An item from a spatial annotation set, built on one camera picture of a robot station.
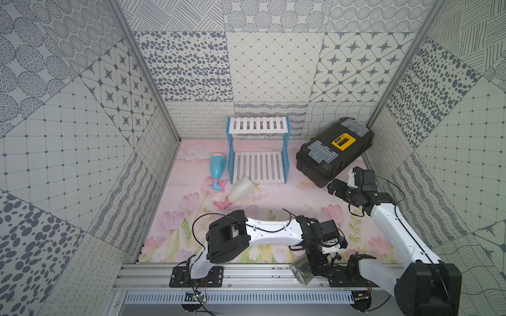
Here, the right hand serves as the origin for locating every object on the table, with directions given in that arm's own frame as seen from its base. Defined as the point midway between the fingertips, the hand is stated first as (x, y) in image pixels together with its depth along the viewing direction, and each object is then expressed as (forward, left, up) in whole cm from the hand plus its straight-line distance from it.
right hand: (336, 192), depth 84 cm
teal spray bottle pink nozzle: (+18, +56, -4) cm, 59 cm away
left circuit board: (-37, +58, -12) cm, 70 cm away
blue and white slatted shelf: (+34, +35, -9) cm, 50 cm away
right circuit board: (-37, -5, -15) cm, 40 cm away
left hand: (-25, +8, -6) cm, 27 cm away
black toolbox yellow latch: (+13, +6, +6) cm, 16 cm away
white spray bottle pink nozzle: (+6, +41, -5) cm, 42 cm away
